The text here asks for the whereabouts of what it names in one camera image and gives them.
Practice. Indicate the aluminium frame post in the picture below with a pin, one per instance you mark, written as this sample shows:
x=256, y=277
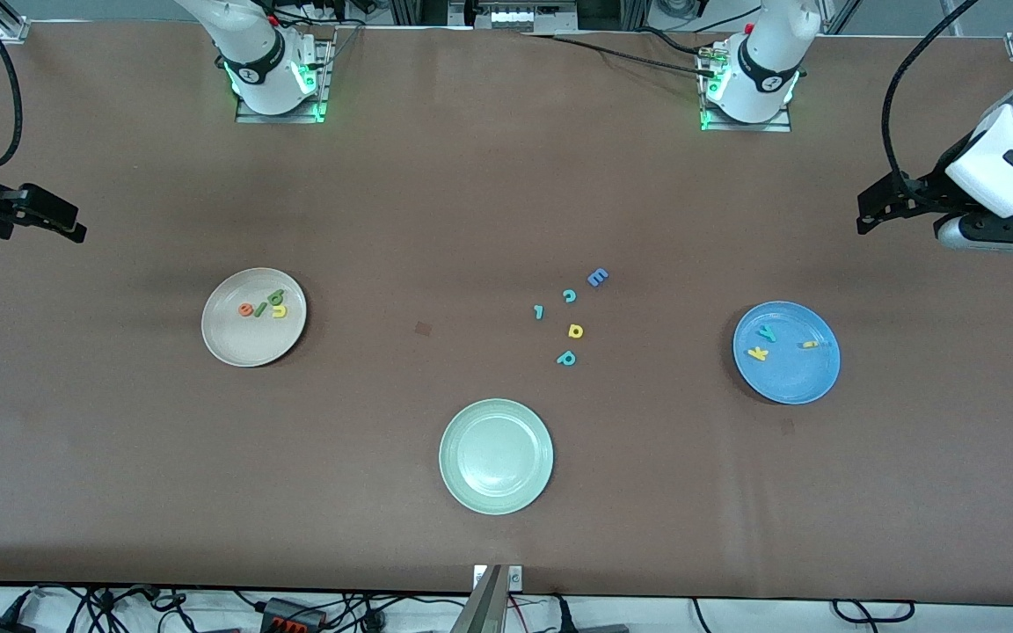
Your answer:
x=637, y=10
x=405, y=10

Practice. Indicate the teal foam letter y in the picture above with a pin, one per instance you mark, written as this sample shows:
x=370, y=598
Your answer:
x=767, y=334

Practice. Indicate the beige brown round plate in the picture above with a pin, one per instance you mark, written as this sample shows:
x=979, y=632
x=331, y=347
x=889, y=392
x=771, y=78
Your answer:
x=243, y=347

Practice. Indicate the green foam letter b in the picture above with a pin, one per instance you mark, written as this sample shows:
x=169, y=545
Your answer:
x=274, y=300

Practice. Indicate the blue foam letter E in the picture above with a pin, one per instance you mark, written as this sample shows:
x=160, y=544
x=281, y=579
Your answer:
x=597, y=278

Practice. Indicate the brown table cover mat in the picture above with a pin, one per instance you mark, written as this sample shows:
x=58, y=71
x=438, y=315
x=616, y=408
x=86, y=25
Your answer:
x=120, y=483

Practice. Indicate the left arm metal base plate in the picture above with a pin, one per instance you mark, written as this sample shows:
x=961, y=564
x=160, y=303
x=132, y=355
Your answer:
x=744, y=126

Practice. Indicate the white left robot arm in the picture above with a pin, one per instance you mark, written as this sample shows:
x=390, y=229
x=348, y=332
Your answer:
x=761, y=83

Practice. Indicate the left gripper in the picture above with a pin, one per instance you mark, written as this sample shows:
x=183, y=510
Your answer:
x=930, y=192

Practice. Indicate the grey electronics box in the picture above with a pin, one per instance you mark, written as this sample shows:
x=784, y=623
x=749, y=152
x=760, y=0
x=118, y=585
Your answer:
x=515, y=18

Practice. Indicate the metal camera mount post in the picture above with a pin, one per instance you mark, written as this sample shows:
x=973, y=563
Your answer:
x=484, y=607

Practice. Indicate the black plug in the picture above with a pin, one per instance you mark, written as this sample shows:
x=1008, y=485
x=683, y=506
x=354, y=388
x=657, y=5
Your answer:
x=564, y=620

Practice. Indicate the pale green round plate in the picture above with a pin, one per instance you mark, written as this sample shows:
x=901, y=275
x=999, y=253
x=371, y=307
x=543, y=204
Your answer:
x=496, y=457

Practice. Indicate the black red power strip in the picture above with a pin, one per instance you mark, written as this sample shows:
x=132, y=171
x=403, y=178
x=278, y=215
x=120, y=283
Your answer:
x=291, y=613

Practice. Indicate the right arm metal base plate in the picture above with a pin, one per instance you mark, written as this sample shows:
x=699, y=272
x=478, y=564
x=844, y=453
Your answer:
x=282, y=117

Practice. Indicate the teal foam letter p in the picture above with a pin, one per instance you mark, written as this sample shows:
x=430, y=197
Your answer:
x=562, y=360

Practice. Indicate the yellow foam letter k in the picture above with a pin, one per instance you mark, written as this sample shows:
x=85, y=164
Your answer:
x=758, y=353

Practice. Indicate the blue round plate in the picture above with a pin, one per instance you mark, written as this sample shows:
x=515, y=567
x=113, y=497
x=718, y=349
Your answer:
x=786, y=382

